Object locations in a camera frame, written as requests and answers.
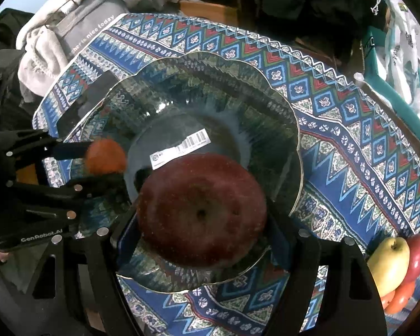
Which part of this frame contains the yellow apple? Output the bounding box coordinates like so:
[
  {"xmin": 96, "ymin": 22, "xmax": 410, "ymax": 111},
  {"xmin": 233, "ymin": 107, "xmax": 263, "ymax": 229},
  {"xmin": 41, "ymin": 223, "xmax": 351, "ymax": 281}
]
[{"xmin": 367, "ymin": 237, "xmax": 410, "ymax": 298}]

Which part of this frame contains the grey printed bag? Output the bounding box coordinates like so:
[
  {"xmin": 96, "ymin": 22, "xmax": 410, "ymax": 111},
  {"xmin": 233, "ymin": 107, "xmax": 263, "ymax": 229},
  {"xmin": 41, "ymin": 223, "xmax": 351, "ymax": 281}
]
[{"xmin": 54, "ymin": 0, "xmax": 130, "ymax": 64}]

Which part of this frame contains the white printed plastic bag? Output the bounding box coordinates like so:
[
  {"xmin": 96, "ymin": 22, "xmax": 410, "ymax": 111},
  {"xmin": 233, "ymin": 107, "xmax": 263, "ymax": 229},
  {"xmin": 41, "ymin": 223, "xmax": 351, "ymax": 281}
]
[{"xmin": 381, "ymin": 0, "xmax": 420, "ymax": 102}]

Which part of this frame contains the blue patterned tablecloth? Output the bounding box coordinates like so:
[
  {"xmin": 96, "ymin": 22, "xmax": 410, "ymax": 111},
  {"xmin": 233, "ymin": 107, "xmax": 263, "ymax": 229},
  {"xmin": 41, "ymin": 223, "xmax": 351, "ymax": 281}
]
[{"xmin": 31, "ymin": 13, "xmax": 420, "ymax": 336}]

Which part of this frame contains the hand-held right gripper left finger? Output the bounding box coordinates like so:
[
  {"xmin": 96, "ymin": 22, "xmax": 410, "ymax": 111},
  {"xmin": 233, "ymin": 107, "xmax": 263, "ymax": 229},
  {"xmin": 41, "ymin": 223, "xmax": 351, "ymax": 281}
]
[{"xmin": 31, "ymin": 206, "xmax": 151, "ymax": 336}]

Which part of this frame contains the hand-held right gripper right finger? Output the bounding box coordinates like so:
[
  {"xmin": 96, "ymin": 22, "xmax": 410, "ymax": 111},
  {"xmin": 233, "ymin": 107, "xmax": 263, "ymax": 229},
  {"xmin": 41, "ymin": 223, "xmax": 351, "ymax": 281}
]
[{"xmin": 266, "ymin": 210, "xmax": 389, "ymax": 336}]

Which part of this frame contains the large red apple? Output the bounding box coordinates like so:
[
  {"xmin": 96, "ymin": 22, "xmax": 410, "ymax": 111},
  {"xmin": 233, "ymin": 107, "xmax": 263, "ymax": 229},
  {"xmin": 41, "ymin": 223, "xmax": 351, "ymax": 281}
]
[{"xmin": 136, "ymin": 153, "xmax": 268, "ymax": 267}]

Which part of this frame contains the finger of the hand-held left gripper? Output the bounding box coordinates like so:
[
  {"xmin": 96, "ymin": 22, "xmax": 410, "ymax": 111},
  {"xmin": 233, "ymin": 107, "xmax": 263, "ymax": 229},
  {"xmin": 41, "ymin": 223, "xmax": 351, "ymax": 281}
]
[
  {"xmin": 6, "ymin": 174, "xmax": 131, "ymax": 218},
  {"xmin": 0, "ymin": 129, "xmax": 92, "ymax": 169}
]

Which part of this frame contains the light grey hoodie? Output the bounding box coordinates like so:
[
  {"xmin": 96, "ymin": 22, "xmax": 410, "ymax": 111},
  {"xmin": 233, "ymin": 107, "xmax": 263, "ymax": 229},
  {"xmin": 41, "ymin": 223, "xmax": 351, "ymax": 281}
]
[{"xmin": 17, "ymin": 0, "xmax": 177, "ymax": 95}]

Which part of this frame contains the teal cardboard box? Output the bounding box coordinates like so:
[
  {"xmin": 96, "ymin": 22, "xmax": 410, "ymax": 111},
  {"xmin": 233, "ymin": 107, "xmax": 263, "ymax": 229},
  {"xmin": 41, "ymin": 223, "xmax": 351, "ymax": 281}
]
[{"xmin": 357, "ymin": 24, "xmax": 420, "ymax": 165}]

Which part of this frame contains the orange-red fruit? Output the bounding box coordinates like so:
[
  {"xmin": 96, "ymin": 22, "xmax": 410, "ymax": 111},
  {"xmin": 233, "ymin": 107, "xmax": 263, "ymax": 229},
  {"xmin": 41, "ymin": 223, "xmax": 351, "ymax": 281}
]
[{"xmin": 385, "ymin": 280, "xmax": 415, "ymax": 315}]

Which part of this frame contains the small red apple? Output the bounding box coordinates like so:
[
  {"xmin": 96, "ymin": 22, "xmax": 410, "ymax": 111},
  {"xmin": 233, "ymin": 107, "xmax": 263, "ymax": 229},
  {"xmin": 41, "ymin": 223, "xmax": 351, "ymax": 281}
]
[{"xmin": 404, "ymin": 234, "xmax": 420, "ymax": 284}]

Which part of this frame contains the wooden furniture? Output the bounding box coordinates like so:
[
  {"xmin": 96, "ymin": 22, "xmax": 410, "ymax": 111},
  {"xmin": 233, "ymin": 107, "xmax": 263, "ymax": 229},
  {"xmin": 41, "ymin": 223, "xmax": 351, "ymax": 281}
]
[{"xmin": 178, "ymin": 0, "xmax": 242, "ymax": 25}]

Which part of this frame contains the orange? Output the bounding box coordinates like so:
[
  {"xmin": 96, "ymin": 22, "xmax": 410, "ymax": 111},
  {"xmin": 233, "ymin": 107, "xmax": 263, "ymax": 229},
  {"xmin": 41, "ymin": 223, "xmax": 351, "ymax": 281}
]
[{"xmin": 85, "ymin": 138, "xmax": 127, "ymax": 175}]

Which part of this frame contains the small orange fruit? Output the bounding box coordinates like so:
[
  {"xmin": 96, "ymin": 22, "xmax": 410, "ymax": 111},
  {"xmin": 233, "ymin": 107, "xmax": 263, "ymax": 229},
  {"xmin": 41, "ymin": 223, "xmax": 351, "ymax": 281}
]
[{"xmin": 380, "ymin": 290, "xmax": 395, "ymax": 309}]

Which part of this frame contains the dark clothing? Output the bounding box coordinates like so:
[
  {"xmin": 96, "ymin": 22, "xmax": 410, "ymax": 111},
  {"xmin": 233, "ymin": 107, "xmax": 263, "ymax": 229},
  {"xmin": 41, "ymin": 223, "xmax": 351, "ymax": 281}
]
[{"xmin": 210, "ymin": 0, "xmax": 386, "ymax": 67}]

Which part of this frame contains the black bag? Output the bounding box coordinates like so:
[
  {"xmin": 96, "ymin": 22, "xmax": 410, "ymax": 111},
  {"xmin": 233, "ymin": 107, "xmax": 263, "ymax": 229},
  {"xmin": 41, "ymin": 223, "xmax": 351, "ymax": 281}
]
[{"xmin": 0, "ymin": 10, "xmax": 36, "ymax": 57}]

